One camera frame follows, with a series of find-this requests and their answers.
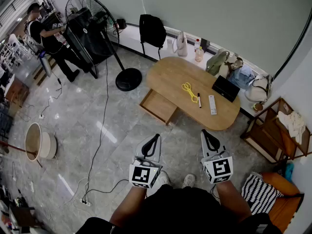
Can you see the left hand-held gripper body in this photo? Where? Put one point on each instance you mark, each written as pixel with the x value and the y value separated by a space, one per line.
pixel 140 174

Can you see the green bag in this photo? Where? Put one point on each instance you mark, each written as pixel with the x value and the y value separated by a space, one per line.
pixel 215 63

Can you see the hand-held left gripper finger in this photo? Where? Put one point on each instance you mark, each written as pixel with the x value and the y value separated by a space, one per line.
pixel 139 152
pixel 158 152

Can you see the person's left shoe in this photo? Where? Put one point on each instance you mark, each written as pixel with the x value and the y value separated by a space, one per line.
pixel 162 179

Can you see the black and white marker pen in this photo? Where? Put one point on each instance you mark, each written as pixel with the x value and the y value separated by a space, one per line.
pixel 199 101

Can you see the yellow plastic scissors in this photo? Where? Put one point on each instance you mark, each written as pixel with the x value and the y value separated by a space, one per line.
pixel 189 91

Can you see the grey roller blind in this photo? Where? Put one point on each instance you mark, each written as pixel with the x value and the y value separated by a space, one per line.
pixel 219 13

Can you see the round white stool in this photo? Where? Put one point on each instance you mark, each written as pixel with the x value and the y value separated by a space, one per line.
pixel 47 142

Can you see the orange chair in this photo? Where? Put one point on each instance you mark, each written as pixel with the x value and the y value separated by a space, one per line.
pixel 282 211

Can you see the wooden rack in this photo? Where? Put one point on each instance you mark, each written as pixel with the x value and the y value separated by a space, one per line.
pixel 263 130

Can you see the white cloth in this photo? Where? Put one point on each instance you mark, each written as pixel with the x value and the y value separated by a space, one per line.
pixel 292 125

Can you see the white handbag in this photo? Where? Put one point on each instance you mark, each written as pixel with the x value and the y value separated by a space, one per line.
pixel 181 46

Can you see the person's left forearm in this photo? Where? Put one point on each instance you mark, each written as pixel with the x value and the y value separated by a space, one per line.
pixel 126 206

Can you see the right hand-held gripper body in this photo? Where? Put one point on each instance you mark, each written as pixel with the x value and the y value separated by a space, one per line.
pixel 220 169

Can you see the white remote control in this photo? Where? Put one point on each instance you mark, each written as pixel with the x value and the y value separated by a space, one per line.
pixel 212 105

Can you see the wooden cabinet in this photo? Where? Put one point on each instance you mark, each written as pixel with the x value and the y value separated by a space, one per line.
pixel 17 91

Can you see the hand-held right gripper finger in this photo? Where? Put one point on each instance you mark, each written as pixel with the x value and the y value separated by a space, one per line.
pixel 204 147
pixel 219 146

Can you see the black and white striped pillow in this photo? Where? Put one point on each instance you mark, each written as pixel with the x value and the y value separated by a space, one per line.
pixel 258 194

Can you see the small dark bag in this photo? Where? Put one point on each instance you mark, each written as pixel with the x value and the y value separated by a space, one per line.
pixel 121 24

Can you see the person's shoe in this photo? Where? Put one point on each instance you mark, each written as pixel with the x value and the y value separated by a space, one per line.
pixel 162 179
pixel 189 180

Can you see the brown wooden stick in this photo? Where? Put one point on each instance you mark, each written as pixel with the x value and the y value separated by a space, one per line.
pixel 14 148

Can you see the black pedestal fan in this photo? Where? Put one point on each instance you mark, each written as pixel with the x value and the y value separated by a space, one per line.
pixel 128 79

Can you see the clear bottle with orange liquid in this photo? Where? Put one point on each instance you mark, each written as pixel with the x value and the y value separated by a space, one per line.
pixel 199 55

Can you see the beige bag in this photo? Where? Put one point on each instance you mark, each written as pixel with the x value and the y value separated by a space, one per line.
pixel 225 69

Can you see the white power strip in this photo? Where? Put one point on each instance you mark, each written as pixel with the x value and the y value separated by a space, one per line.
pixel 85 202

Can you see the oval wooden table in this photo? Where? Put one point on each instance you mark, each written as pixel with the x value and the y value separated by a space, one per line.
pixel 170 77

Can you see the black backpack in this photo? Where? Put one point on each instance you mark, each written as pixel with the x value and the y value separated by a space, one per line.
pixel 151 30

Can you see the teal cloth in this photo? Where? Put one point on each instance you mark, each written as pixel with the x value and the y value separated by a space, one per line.
pixel 289 172

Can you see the red-capped bottle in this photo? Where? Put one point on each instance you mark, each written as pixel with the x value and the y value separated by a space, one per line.
pixel 197 44

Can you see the black box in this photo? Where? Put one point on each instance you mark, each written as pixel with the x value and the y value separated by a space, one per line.
pixel 225 89

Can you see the blue cloth bag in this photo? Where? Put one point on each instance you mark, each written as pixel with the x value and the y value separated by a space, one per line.
pixel 241 77

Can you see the person's right shoe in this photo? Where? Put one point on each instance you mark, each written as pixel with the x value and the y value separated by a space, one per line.
pixel 189 180

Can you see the small green toy pendant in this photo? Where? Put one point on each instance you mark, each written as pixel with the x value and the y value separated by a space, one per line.
pixel 257 107

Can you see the person's right forearm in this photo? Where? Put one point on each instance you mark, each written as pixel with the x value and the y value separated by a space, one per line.
pixel 231 201

